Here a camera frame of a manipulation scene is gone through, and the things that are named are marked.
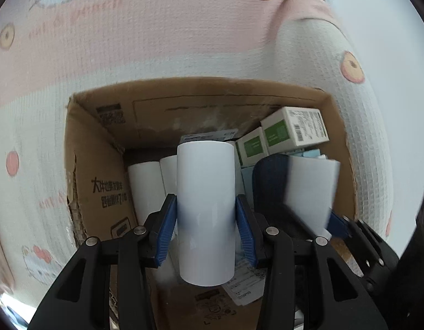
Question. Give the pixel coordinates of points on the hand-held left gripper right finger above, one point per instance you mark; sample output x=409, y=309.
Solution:
x=246, y=233

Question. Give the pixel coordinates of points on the small green white box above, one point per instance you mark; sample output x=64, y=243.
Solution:
x=251, y=147

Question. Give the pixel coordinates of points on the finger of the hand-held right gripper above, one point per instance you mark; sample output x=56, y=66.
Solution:
x=337, y=225

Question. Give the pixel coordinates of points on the large green white box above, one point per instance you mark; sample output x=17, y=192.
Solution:
x=294, y=129

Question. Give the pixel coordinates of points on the white paper roll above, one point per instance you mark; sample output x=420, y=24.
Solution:
x=205, y=213
x=169, y=173
x=143, y=189

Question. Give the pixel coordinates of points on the light blue box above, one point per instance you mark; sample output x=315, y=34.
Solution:
x=308, y=153
x=248, y=178

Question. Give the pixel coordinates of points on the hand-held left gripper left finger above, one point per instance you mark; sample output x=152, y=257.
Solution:
x=165, y=233

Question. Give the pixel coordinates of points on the white printed paper slip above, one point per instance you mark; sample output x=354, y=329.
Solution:
x=246, y=282

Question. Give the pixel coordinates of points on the pink printed blanket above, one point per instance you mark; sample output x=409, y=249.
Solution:
x=164, y=41

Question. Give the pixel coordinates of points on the dark blue pouch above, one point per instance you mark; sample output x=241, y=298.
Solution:
x=267, y=182

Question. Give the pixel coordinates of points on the white blue packet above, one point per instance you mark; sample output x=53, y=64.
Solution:
x=212, y=134

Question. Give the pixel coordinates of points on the brown cardboard box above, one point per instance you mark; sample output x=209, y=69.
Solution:
x=105, y=165

